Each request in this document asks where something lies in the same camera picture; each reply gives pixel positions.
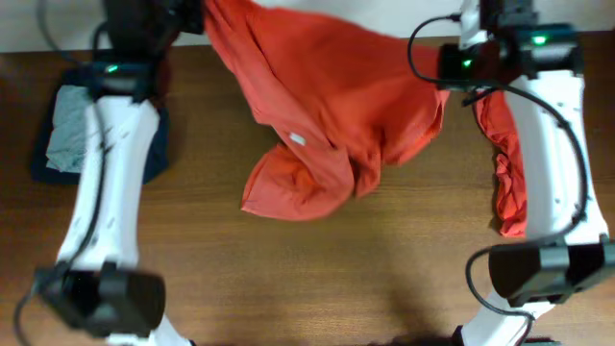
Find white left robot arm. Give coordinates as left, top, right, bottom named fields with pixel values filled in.
left=31, top=0, right=204, bottom=346

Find folded dark navy garment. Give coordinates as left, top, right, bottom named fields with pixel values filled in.
left=30, top=66, right=170, bottom=185

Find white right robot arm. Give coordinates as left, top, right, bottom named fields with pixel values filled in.
left=438, top=24, right=614, bottom=345

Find orange t-shirt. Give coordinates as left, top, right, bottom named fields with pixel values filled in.
left=205, top=0, right=448, bottom=221

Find folded grey garment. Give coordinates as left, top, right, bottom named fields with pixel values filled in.
left=45, top=85, right=103, bottom=173

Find red garment with white letters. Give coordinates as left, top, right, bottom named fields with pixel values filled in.
left=473, top=91, right=528, bottom=238

